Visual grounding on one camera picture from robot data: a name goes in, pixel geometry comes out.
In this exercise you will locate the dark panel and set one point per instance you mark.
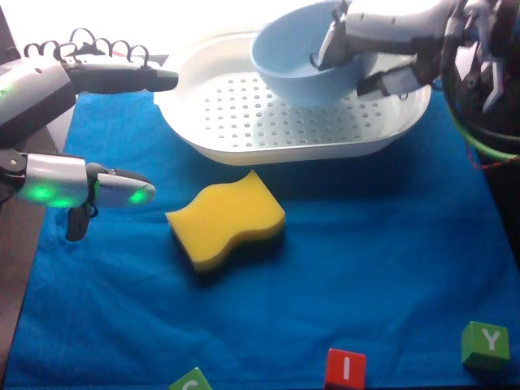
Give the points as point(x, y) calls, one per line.
point(5, 36)

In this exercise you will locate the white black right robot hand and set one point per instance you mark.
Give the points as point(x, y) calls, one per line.
point(386, 28)

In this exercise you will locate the small black object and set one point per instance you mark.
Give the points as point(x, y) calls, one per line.
point(77, 225)

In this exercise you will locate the blue cloth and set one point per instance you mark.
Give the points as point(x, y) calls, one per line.
point(325, 252)

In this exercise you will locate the yellow green sponge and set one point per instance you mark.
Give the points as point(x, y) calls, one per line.
point(223, 215)

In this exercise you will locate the white perforated tray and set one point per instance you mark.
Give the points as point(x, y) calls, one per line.
point(284, 126)

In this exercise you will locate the red block letter I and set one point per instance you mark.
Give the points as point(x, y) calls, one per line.
point(345, 367)

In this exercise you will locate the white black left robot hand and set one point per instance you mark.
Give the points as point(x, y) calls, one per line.
point(36, 97)

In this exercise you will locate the green block letter Y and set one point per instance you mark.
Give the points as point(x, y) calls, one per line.
point(485, 345)

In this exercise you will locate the green block letter C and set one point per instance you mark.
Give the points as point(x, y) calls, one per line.
point(191, 382)

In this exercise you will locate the light blue bowl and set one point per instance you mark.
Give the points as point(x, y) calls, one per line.
point(292, 81)

